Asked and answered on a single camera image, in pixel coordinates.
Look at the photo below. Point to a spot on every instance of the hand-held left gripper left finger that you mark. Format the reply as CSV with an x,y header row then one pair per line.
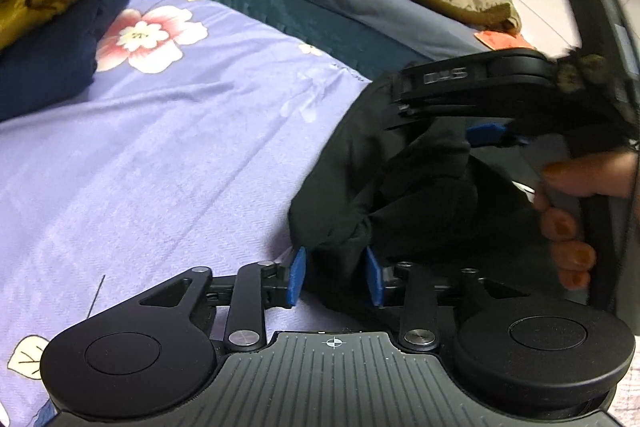
x,y
298,278

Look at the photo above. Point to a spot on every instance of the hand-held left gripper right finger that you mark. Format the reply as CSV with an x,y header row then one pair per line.
x,y
373,278

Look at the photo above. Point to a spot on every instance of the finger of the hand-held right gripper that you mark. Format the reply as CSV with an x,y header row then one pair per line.
x,y
484,134

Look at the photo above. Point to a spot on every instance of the black jacket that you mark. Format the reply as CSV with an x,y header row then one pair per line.
x,y
400,187

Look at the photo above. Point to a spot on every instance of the person's right hand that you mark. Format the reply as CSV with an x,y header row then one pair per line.
x,y
590,174

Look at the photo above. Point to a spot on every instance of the orange paper card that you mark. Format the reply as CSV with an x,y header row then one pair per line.
x,y
502,41

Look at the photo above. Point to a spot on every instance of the purple floral bed sheet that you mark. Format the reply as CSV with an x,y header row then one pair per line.
x,y
175,157

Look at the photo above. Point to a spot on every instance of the navy folded garment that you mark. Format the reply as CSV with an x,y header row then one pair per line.
x,y
45,62

